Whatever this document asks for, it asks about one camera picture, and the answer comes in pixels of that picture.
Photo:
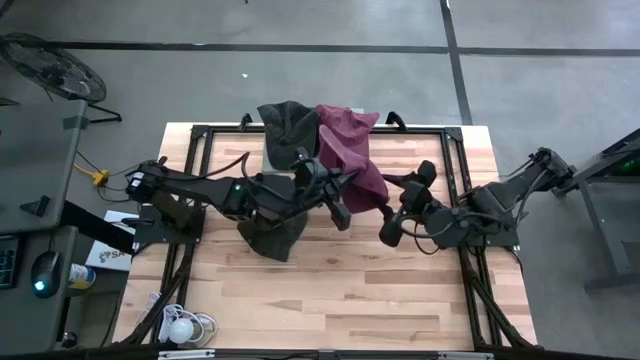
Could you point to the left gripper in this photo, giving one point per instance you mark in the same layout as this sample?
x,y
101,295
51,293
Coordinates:
x,y
342,217

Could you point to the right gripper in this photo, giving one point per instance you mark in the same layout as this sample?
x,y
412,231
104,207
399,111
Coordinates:
x,y
390,235

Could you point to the maroon baseball cap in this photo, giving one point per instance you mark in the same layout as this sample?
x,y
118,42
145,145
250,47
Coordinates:
x,y
360,180
350,122

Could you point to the dark grey baseball cap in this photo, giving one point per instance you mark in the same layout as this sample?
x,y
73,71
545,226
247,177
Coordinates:
x,y
287,130
272,240

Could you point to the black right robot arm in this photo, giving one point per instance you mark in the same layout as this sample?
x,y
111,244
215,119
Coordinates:
x,y
500,197

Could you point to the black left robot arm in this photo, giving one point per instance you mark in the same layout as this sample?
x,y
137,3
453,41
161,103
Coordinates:
x,y
200,187

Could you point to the pale green mesh stand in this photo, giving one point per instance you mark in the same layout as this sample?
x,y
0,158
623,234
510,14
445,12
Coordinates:
x,y
267,160

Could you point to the white round bulb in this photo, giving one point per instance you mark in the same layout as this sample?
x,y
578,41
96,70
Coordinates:
x,y
181,331

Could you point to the grey metal stand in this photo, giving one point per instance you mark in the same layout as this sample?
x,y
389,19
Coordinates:
x,y
612,281

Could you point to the white printed cardboard box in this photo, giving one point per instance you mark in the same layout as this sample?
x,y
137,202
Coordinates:
x,y
107,257

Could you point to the black diagonal beam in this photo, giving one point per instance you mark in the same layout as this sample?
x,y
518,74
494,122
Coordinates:
x,y
95,225

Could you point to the black tape piece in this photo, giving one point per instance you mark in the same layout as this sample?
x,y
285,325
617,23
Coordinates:
x,y
75,122

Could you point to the white yellow can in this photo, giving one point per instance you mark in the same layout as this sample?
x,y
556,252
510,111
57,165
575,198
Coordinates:
x,y
82,276

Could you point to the black floor fan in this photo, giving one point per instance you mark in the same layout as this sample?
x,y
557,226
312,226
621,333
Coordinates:
x,y
60,75

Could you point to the black wedge block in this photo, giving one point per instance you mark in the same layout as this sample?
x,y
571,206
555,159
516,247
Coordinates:
x,y
36,206

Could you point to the black computer mouse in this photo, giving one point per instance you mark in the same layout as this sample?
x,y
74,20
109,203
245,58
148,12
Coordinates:
x,y
46,272

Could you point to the grey desk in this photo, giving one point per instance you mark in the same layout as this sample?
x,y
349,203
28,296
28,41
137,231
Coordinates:
x,y
30,160
20,320

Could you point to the black round cap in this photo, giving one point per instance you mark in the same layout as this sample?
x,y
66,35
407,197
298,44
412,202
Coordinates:
x,y
69,340

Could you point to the black keyboard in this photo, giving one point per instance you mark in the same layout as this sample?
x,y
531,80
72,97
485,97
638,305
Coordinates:
x,y
7,262

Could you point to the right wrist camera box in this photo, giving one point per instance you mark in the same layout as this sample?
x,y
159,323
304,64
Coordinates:
x,y
415,200

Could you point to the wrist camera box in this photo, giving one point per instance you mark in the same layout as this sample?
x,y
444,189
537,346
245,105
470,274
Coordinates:
x,y
312,175
415,200

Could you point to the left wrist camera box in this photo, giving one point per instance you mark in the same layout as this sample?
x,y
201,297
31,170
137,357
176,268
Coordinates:
x,y
312,175

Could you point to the black aluminium table frame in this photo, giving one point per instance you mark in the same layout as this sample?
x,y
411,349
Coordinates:
x,y
454,135

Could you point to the silver metal bracket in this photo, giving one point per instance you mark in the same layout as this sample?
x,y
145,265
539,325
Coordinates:
x,y
185,354
465,356

